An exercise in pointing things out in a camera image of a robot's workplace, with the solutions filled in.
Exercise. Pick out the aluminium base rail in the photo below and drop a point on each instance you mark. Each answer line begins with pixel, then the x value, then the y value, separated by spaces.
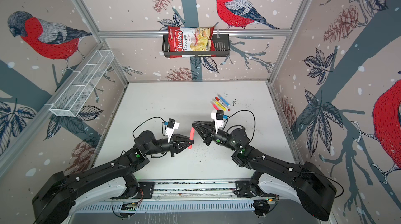
pixel 189 190

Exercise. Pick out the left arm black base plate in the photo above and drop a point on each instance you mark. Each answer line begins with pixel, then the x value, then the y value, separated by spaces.
pixel 140 190

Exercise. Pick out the black wire wall basket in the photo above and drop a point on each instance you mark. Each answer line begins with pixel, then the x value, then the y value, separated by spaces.
pixel 221 44

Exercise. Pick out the red cassava chips bag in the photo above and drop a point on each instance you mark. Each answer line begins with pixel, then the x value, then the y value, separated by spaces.
pixel 183 39

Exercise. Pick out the white whiteboard marker pen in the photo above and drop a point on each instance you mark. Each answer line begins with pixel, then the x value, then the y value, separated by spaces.
pixel 220 101

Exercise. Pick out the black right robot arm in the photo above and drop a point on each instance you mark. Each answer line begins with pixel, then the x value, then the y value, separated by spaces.
pixel 313 190

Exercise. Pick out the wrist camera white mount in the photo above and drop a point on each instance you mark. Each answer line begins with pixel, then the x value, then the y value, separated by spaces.
pixel 218 118
pixel 171 125

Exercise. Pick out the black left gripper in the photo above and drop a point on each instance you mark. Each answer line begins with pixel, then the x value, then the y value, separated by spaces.
pixel 175 145

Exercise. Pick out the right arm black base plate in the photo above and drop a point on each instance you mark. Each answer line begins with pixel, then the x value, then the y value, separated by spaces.
pixel 245 189

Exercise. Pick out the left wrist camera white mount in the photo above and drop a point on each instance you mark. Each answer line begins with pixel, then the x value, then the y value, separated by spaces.
pixel 171 125

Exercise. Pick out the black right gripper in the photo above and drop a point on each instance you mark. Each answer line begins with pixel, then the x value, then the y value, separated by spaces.
pixel 206 133

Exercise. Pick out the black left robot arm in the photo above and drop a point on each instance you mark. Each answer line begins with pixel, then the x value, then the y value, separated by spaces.
pixel 55 200

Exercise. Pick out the blue marker pen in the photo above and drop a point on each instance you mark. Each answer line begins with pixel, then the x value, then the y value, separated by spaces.
pixel 223 100

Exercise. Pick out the white wire mesh shelf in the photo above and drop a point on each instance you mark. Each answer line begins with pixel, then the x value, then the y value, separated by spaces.
pixel 85 79

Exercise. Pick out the yellow highlighter pen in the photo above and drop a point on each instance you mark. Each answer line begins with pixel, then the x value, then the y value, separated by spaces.
pixel 219 104

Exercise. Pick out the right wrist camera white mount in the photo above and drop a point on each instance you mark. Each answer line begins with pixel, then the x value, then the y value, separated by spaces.
pixel 218 118

